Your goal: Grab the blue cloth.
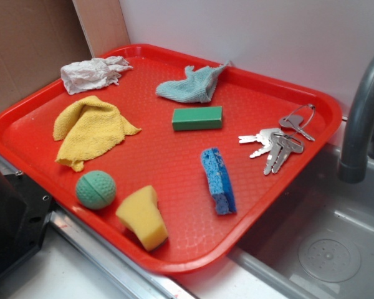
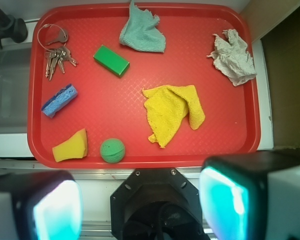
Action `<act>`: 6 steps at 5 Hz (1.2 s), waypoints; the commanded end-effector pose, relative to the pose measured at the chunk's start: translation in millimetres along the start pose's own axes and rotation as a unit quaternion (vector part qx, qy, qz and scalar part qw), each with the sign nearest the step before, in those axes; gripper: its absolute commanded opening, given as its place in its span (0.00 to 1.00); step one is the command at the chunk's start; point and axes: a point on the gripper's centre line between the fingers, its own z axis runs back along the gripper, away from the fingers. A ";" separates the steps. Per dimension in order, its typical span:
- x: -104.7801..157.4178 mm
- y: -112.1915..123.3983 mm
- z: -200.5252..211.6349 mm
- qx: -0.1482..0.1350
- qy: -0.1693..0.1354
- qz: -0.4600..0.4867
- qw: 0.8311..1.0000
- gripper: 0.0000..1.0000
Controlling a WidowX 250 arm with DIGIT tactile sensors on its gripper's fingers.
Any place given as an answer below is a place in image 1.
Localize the light blue knit cloth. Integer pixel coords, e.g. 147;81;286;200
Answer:
156;61;229;103

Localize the yellow knit cloth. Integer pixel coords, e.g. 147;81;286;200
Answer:
52;96;141;172

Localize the crumpled white cloth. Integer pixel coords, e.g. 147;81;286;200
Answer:
60;56;133;95

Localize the red plastic tray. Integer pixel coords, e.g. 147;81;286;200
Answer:
0;44;342;274

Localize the green rectangular block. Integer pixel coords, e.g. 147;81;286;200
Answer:
171;107;223;131

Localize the blue sponge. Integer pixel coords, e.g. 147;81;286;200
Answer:
201;148;237;215

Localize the yellow sponge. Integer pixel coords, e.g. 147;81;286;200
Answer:
115;185;168;252

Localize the bunch of silver keys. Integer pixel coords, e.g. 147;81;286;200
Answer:
238;104;316;176

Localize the green dimpled ball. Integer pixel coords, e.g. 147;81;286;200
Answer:
75;171;117;210

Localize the light wooden board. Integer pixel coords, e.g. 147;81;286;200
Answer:
72;0;130;57

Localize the grey sink basin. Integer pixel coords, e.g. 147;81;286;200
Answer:
229;145;374;298

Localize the grey faucet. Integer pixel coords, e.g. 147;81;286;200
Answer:
337;57;374;183

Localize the black box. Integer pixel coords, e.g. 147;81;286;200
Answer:
0;171;54;279

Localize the brown cardboard panel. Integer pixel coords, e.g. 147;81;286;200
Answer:
0;1;91;112

